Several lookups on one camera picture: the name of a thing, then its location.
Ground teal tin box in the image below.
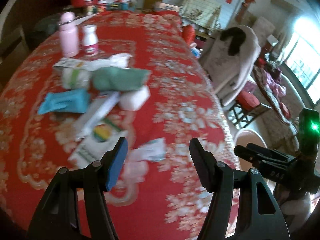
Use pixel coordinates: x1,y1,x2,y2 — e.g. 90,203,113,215
106,2,130,11

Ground white tissue paper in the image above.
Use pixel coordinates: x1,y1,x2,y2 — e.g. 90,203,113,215
90,53,133,70

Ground floral cloth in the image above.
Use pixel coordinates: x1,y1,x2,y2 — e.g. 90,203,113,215
179,0,222,29

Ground white foam block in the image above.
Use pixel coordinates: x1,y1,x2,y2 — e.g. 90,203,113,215
119,86,150,111

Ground small white blue packet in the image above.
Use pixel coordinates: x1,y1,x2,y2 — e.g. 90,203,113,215
132,138,166,162

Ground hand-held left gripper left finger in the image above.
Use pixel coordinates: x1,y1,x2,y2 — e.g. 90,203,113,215
26,137,128,240

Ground green plastic bag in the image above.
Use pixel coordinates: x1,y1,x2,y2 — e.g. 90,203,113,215
91,66,152,92

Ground white chair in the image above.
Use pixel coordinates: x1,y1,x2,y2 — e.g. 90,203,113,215
200,30,250,107

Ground window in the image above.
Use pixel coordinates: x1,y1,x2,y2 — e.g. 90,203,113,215
285,17,320,103

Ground long white tube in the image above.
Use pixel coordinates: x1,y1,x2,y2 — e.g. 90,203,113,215
75,91,121,140

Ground pink blanket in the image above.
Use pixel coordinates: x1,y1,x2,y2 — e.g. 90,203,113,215
260,64,287,96

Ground black cloth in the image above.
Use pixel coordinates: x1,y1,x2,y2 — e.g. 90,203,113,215
220,27,247,56

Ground flat white green packet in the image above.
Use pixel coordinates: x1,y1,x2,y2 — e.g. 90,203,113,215
52,57,95,72

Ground red patterned tablecloth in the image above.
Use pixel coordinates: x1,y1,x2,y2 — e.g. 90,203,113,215
0,10,241,238

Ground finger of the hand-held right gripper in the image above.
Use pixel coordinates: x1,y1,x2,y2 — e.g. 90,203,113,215
234,145,266,166
246,142,295,159

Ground red sofa pillow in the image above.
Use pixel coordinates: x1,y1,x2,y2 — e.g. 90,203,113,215
280,102,292,119

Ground white green-striped roll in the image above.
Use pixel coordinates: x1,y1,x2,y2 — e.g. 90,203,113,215
61,67,92,89

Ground white packet colourful print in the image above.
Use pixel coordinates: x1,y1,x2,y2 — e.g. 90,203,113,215
69,119,128,168

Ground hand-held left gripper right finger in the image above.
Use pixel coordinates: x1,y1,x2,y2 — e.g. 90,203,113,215
189,138,292,240

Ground cardboard box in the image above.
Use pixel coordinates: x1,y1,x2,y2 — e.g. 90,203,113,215
154,1,181,12

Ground white pill bottle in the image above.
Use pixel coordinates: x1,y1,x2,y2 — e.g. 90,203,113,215
82,24,99,56

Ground blue wet wipes packet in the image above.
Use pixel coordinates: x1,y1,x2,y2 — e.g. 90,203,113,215
37,89,90,114

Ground patterned sofa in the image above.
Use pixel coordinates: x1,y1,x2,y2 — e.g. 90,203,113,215
252,62,300,143

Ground beige round bin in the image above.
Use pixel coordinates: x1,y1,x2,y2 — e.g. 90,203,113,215
234,129,264,170

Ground small wooden chair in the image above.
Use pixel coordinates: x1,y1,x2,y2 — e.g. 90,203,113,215
226,90,272,128

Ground white fleece coat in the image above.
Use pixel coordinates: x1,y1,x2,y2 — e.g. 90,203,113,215
202,25,262,105

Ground red seat cushion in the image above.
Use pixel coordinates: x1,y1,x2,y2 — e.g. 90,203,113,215
237,90,261,111

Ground pink bottle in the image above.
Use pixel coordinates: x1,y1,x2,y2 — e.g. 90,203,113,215
58,12,80,58

